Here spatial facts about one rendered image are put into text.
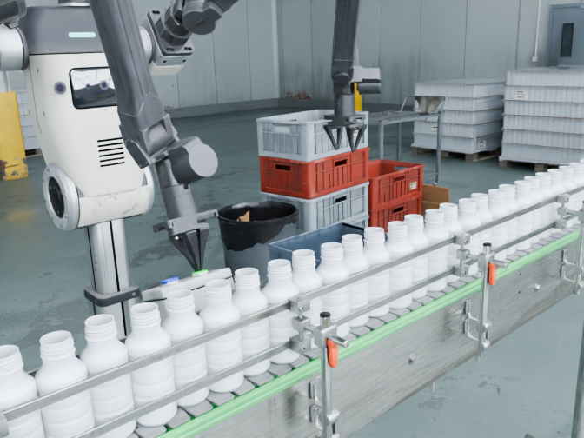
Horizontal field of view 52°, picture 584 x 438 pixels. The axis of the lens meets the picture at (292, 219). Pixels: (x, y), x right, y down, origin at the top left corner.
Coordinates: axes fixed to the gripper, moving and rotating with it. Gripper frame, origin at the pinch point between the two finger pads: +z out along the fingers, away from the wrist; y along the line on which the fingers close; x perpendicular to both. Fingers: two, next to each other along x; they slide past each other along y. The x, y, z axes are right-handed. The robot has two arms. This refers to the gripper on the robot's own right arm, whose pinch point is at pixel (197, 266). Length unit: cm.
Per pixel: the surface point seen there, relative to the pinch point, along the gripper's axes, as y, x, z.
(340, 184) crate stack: 202, 163, -13
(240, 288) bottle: -4.0, -17.6, 4.0
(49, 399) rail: -34.6, -19.6, 8.5
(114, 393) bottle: -26.3, -17.3, 11.3
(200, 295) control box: -3.3, -4.1, 4.5
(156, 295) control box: -10.0, -2.1, 2.3
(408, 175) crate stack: 281, 176, -8
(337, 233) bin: 79, 46, 6
